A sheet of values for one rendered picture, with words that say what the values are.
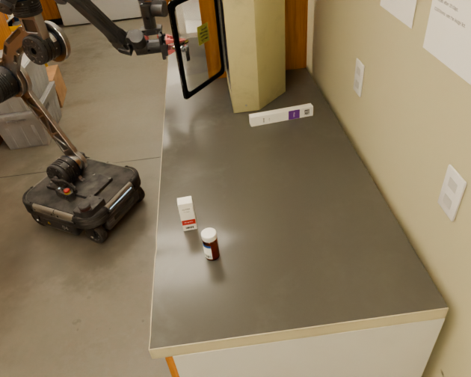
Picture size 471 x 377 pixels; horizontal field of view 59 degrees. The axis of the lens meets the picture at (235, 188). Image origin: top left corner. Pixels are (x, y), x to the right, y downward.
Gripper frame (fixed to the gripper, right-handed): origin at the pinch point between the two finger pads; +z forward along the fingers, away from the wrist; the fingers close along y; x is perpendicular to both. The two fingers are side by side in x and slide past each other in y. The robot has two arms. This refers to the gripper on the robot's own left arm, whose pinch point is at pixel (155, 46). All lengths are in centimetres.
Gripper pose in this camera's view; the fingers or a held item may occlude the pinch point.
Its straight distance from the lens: 215.0
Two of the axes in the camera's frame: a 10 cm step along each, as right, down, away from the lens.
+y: 9.9, -1.4, 0.2
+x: -1.1, -6.2, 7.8
